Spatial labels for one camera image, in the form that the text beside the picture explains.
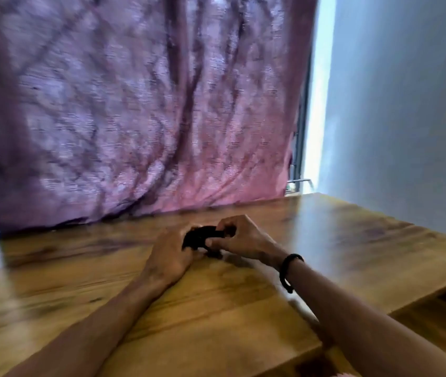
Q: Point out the person's right hand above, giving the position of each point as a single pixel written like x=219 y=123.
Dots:
x=246 y=239

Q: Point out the black wristband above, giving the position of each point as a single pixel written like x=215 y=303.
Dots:
x=284 y=274

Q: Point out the wooden desk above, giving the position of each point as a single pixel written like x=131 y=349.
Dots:
x=345 y=247

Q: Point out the wooden drawer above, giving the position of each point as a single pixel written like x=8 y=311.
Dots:
x=443 y=325

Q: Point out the metal window latch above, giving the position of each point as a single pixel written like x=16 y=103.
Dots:
x=301 y=180

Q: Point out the black band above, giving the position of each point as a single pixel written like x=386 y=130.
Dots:
x=197 y=236

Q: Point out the person's left hand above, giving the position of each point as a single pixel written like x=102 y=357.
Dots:
x=168 y=263

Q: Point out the person's left forearm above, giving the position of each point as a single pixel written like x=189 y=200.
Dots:
x=97 y=333

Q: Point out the purple patterned curtain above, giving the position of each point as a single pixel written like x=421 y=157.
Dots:
x=128 y=105

